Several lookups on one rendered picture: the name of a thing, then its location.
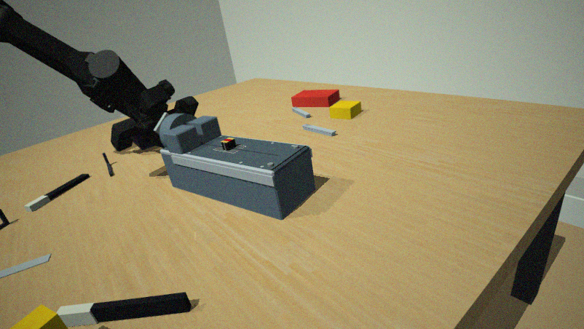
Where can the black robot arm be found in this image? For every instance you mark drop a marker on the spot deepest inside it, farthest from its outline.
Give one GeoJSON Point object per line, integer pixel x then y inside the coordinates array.
{"type": "Point", "coordinates": [103, 77]}

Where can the red rectangular block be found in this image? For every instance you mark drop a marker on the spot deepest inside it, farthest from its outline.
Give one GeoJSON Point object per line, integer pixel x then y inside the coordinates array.
{"type": "Point", "coordinates": [315, 98]}

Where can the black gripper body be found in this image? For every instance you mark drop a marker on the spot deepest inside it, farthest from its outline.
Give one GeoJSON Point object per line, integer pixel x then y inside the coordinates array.
{"type": "Point", "coordinates": [121, 132]}

